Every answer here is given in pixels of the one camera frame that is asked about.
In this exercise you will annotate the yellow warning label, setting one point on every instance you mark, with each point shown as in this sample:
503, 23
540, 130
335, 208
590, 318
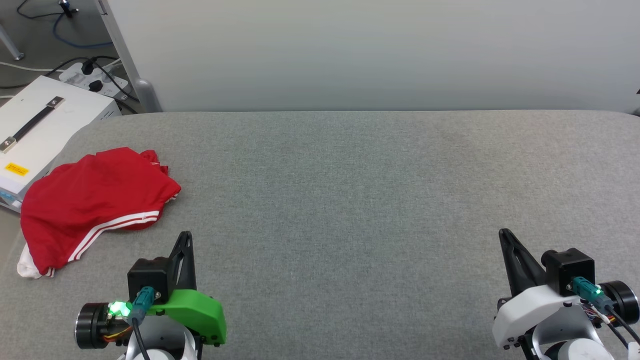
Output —
16, 169

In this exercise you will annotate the black power plug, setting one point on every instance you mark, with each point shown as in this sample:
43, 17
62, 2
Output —
95, 85
88, 66

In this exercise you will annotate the red white basketball jersey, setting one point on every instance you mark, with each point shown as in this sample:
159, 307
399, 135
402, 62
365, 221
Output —
95, 195

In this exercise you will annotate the white metal equipment box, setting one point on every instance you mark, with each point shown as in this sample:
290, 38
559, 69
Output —
60, 125

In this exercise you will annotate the grey metal partition post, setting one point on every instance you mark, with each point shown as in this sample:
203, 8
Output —
145, 95

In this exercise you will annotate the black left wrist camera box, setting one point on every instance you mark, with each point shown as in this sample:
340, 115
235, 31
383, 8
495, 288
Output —
150, 277

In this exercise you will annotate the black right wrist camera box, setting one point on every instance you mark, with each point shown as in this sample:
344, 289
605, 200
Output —
567, 267

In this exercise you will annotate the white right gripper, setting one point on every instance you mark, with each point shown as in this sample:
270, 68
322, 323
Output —
530, 310

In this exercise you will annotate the small black device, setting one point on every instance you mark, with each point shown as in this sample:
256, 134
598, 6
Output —
67, 7

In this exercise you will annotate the white power strip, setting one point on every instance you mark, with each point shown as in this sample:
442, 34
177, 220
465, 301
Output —
75, 77

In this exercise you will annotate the grey metal partition foot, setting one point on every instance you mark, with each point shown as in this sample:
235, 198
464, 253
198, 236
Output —
638, 111

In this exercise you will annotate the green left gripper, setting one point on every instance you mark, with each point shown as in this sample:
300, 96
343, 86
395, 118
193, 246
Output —
200, 312

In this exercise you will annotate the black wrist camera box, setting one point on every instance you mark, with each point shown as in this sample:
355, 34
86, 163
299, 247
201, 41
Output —
567, 267
150, 277

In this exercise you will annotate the grey metal stand leg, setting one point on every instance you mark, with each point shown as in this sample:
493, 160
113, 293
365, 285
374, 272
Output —
11, 47

